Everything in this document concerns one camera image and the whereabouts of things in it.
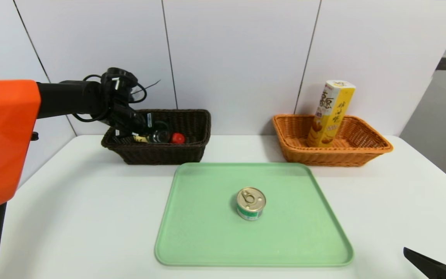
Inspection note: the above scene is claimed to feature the glass jar black lid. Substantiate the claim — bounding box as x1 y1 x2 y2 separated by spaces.
148 121 172 144

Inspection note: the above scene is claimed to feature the tin can green label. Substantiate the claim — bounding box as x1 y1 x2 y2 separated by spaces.
236 187 267 221

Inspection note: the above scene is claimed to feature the tall yellow snack box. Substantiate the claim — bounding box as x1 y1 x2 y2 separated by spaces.
307 80 356 148

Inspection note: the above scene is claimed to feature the dark brown wicker basket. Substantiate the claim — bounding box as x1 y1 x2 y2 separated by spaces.
101 109 212 165

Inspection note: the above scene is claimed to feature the orange wicker basket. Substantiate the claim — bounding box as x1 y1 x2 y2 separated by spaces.
273 114 394 167

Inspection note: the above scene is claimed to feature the light green plastic tray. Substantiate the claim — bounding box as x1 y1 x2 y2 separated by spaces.
154 162 354 267

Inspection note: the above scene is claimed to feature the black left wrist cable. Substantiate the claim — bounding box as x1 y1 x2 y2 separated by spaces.
72 74 161 123

